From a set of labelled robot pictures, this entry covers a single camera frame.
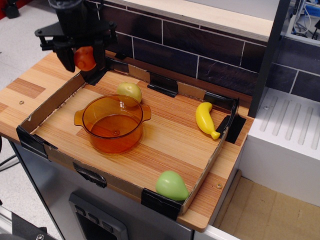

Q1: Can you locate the yellow toy lemon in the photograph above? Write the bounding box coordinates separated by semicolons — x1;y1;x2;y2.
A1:
116;82;142;107

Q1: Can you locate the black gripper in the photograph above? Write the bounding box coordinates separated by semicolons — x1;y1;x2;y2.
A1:
34;5;118;73

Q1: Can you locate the white toy sink drainboard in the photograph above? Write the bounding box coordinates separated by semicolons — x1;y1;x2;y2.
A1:
239;88;320;206

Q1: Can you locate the transparent orange plastic pot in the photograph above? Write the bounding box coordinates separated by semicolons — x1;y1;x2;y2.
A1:
74;94;152;154

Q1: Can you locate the yellow toy banana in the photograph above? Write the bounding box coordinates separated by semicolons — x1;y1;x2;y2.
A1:
195;102;221;140

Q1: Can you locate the green toy pear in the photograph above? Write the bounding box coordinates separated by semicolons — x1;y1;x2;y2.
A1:
155;170;189;201

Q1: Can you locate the grey toy oven front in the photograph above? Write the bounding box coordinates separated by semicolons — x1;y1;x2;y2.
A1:
69;193;129;240

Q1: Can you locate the orange plastic toy carrot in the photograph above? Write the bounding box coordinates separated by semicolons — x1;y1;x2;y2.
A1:
73;46;97;72

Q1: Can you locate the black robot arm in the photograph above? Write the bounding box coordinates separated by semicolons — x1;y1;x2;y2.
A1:
34;0;118;72

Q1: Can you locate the dark grey vertical post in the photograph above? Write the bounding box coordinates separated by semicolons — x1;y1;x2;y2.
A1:
248;0;291;118

